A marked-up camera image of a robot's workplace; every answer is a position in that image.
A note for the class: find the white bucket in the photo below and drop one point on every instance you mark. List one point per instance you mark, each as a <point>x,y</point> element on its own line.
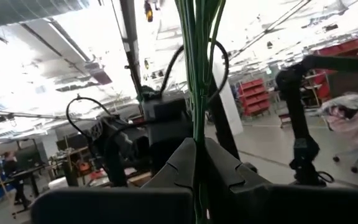
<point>57,183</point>

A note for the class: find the red storage rack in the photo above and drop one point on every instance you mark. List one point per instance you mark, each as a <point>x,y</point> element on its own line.
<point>253,98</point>
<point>346,45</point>

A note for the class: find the yellow artificial flower bouquet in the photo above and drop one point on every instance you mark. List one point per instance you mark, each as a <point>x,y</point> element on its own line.
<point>200,93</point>

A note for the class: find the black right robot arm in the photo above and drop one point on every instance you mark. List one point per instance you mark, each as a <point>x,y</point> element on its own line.
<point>297,118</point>

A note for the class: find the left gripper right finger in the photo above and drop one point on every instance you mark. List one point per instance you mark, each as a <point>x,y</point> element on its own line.
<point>259,205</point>

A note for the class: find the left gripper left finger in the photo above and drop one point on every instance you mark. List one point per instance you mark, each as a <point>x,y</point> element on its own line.
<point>135,205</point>

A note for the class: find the person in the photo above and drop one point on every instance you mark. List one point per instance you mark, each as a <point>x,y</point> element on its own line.
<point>12,169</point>

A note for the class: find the office chair on wheels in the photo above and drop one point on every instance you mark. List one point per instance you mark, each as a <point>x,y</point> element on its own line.
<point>354,169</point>

